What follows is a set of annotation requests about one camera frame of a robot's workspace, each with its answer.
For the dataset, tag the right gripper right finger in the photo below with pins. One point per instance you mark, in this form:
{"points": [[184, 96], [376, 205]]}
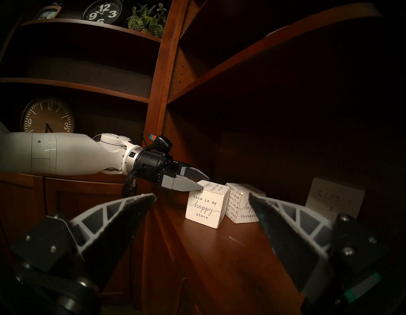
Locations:
{"points": [[317, 254]]}

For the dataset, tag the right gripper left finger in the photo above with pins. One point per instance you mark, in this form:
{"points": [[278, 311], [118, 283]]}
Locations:
{"points": [[95, 241]]}

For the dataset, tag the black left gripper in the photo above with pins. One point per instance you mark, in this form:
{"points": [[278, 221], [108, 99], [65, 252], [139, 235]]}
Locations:
{"points": [[152, 165]]}

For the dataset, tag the white find joy cube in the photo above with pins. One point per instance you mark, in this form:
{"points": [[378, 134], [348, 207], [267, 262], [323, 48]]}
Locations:
{"points": [[206, 206]]}

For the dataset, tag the grey life's a beach cube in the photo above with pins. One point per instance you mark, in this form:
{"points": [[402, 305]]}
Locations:
{"points": [[336, 198]]}

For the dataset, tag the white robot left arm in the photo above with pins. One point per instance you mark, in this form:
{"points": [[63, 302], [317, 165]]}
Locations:
{"points": [[63, 152]]}

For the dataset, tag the white happy place patterned cube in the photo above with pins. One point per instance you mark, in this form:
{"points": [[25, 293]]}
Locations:
{"points": [[236, 203]]}

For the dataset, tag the cherry wood bookcase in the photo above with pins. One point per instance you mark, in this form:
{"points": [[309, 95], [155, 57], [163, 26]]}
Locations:
{"points": [[228, 260]]}

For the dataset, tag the large round brown clock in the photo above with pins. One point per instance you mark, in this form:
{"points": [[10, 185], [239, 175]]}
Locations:
{"points": [[41, 114]]}

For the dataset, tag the cherry wood side shelf unit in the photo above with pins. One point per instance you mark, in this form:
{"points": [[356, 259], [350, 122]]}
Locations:
{"points": [[79, 85]]}

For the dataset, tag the green artificial plant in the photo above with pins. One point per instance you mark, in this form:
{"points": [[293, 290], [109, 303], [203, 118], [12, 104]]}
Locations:
{"points": [[146, 20]]}

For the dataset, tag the black round clock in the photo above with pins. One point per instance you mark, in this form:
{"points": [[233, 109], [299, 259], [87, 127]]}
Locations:
{"points": [[103, 14]]}

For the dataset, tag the small wooden framed clock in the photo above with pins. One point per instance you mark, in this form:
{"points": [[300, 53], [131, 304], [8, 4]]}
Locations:
{"points": [[47, 13]]}

